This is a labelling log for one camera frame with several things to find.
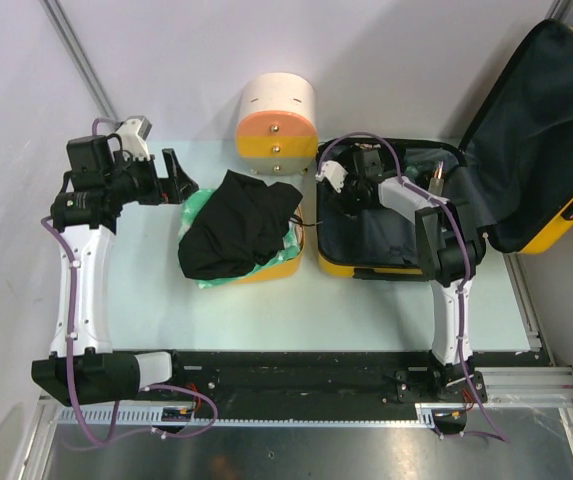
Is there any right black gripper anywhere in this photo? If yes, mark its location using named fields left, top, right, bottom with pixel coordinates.
left=327, top=166, right=369, bottom=221

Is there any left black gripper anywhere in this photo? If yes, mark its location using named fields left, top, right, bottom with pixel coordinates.
left=105, top=148, right=197, bottom=206

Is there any green white patterned towel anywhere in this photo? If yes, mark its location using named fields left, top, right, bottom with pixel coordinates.
left=178, top=189, right=290, bottom=265

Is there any black garment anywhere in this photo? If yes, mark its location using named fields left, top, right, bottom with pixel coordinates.
left=177, top=170, right=303, bottom=280

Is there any silver metal padlock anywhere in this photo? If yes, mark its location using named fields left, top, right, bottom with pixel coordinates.
left=428, top=161, right=446, bottom=196

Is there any yellow plastic basket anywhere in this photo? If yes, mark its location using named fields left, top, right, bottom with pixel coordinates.
left=193, top=204, right=308, bottom=286

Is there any pastel round drawer box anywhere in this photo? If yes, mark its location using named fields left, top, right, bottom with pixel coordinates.
left=235, top=72, right=318, bottom=176

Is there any yellow Pikachu suitcase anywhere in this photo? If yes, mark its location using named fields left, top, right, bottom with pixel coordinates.
left=316, top=20, right=573, bottom=281

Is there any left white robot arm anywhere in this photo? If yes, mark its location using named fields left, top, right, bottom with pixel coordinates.
left=31, top=134, right=198, bottom=407

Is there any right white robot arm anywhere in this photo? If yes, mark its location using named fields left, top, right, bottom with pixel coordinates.
left=315, top=139, right=485, bottom=401

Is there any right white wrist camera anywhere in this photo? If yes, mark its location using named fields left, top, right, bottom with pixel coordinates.
left=315, top=160, right=348, bottom=193

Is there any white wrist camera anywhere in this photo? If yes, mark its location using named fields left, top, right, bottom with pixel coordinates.
left=116, top=116, right=152, bottom=161
left=315, top=160, right=348, bottom=193

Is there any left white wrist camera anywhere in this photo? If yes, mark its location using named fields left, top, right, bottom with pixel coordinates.
left=116, top=116, right=152, bottom=161

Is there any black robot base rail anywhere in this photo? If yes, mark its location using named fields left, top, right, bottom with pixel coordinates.
left=165, top=350, right=552, bottom=428

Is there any white slotted cable duct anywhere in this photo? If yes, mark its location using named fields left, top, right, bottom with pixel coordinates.
left=55, top=403, right=467, bottom=430

